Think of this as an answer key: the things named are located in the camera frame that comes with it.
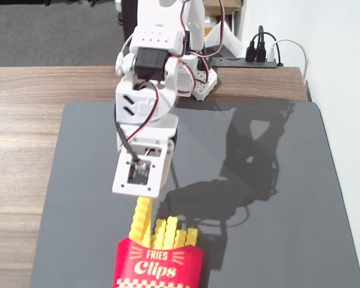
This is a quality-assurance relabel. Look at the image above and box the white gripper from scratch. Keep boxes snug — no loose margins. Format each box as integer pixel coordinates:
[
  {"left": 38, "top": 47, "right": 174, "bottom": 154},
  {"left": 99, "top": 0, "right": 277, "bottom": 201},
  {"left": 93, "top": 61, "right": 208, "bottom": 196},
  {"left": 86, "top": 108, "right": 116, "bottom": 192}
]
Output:
[{"left": 116, "top": 115, "right": 180, "bottom": 193}]

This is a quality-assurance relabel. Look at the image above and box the red fries clips box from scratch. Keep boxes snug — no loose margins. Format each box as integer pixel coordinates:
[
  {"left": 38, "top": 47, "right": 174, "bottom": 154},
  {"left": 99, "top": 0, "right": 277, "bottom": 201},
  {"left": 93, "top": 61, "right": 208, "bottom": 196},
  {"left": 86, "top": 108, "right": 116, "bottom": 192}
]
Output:
[{"left": 113, "top": 236, "right": 205, "bottom": 288}]

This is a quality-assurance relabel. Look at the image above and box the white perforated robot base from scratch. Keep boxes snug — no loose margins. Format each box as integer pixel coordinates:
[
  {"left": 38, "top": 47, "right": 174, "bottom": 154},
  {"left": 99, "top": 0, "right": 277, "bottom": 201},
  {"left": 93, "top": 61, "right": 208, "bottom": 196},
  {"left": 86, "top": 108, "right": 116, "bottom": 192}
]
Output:
[{"left": 179, "top": 55, "right": 219, "bottom": 101}]

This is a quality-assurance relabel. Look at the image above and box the black usb hub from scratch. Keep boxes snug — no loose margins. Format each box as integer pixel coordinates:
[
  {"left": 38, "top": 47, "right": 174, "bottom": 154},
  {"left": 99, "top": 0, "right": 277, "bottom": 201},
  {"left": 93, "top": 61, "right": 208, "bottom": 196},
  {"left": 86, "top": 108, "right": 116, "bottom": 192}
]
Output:
[{"left": 211, "top": 57, "right": 278, "bottom": 70}]

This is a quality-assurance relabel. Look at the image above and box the black cabinet with sticker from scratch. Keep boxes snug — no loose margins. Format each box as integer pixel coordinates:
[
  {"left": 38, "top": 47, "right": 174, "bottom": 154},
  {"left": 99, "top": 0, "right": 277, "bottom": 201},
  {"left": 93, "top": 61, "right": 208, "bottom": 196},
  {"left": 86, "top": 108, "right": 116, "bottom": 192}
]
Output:
[{"left": 121, "top": 0, "right": 139, "bottom": 43}]

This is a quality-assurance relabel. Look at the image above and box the black usb plug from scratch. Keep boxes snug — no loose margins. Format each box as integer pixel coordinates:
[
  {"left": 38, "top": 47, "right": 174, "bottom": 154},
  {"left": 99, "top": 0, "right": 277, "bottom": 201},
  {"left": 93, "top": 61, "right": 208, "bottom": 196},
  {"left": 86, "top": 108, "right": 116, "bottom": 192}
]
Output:
[
  {"left": 245, "top": 32, "right": 257, "bottom": 63},
  {"left": 255, "top": 25, "right": 277, "bottom": 63}
]

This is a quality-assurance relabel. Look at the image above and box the brown cardboard box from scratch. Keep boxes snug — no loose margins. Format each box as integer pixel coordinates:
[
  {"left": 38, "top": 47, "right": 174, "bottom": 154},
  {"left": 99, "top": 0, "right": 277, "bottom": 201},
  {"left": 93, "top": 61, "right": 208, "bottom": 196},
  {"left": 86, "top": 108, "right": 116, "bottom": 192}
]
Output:
[{"left": 202, "top": 0, "right": 244, "bottom": 9}]

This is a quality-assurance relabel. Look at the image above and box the grey rectangular mat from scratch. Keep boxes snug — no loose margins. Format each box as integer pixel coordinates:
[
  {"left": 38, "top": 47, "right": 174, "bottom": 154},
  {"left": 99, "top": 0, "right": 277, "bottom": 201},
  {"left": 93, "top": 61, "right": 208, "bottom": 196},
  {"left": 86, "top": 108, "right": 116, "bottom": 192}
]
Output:
[{"left": 28, "top": 101, "right": 360, "bottom": 288}]

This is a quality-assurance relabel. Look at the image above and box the black camera cable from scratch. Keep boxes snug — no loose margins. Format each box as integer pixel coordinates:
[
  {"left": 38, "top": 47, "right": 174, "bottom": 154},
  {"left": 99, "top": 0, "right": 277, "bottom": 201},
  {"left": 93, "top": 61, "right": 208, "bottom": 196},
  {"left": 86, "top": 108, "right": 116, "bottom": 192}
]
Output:
[{"left": 114, "top": 119, "right": 142, "bottom": 164}]

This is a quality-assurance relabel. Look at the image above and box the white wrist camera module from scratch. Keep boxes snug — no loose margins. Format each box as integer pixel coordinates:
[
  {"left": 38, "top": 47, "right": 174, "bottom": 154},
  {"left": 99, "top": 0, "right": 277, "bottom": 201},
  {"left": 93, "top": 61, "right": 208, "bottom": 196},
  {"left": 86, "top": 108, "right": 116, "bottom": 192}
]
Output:
[{"left": 112, "top": 142, "right": 166, "bottom": 200}]

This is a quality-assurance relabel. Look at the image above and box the white usb plug cable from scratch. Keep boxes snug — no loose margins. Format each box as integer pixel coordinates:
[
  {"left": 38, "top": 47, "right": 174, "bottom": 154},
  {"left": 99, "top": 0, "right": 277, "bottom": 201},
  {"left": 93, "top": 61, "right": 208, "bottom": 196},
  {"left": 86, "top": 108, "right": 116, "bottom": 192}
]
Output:
[{"left": 268, "top": 38, "right": 309, "bottom": 83}]

